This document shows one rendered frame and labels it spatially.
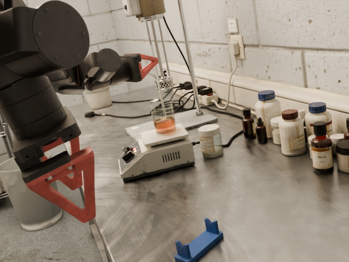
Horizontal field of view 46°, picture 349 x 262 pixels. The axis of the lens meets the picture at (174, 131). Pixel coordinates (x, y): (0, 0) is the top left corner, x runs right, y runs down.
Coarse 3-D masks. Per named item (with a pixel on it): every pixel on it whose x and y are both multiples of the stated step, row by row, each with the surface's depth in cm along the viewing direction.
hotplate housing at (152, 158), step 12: (168, 144) 107; (180, 144) 106; (192, 144) 107; (144, 156) 105; (156, 156) 106; (168, 156) 106; (180, 156) 107; (192, 156) 107; (132, 168) 105; (144, 168) 106; (156, 168) 107; (168, 168) 107
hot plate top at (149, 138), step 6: (180, 126) 114; (144, 132) 115; (150, 132) 114; (174, 132) 110; (180, 132) 109; (186, 132) 108; (144, 138) 110; (150, 138) 109; (156, 138) 108; (162, 138) 107; (168, 138) 106; (174, 138) 106; (180, 138) 106; (144, 144) 106; (150, 144) 105; (156, 144) 105
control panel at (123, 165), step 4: (136, 144) 115; (136, 148) 112; (124, 152) 117; (132, 152) 111; (136, 152) 109; (140, 152) 107; (120, 156) 116; (136, 156) 106; (120, 160) 113; (132, 160) 106; (120, 164) 111; (124, 164) 108; (128, 164) 106; (120, 168) 108; (124, 168) 106
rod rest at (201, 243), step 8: (208, 224) 74; (216, 224) 73; (208, 232) 74; (216, 232) 73; (200, 240) 72; (208, 240) 72; (216, 240) 72; (184, 248) 68; (192, 248) 70; (200, 248) 70; (208, 248) 71; (176, 256) 69; (184, 256) 68; (192, 256) 68; (200, 256) 69
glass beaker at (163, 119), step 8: (152, 104) 112; (160, 104) 113; (168, 104) 107; (152, 112) 109; (160, 112) 107; (168, 112) 108; (160, 120) 108; (168, 120) 108; (160, 128) 109; (168, 128) 109; (176, 128) 111
